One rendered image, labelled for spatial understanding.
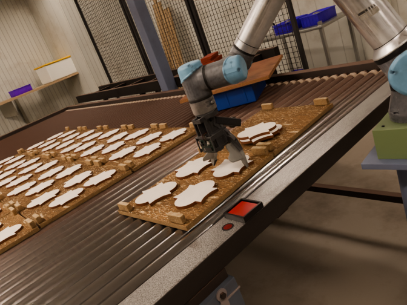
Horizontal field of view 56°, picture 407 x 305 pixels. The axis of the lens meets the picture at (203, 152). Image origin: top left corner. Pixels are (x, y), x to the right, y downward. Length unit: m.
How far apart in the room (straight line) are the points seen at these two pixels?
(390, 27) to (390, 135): 0.31
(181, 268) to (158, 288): 0.07
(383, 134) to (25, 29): 6.48
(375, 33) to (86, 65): 5.68
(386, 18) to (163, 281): 0.77
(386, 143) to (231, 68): 0.48
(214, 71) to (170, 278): 0.55
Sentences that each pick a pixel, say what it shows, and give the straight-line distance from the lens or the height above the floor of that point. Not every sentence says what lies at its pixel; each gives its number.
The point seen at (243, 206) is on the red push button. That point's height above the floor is 0.93.
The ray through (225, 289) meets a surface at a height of 0.83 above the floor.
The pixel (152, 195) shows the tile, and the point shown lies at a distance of 1.26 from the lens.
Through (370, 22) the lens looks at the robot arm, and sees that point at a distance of 1.00.
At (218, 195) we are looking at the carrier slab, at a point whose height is 0.94.
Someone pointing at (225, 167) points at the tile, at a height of 0.95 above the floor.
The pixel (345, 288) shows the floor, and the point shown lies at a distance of 2.10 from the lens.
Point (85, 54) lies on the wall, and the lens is 6.41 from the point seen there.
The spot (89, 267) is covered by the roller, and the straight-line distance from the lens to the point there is 1.11.
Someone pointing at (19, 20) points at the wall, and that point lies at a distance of 7.17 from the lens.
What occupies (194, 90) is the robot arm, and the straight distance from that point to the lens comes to 1.12.
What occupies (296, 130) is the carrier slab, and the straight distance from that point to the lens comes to 1.40.
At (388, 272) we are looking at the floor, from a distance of 2.15.
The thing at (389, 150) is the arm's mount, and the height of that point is 0.90.
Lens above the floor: 1.41
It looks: 19 degrees down
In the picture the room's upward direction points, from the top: 21 degrees counter-clockwise
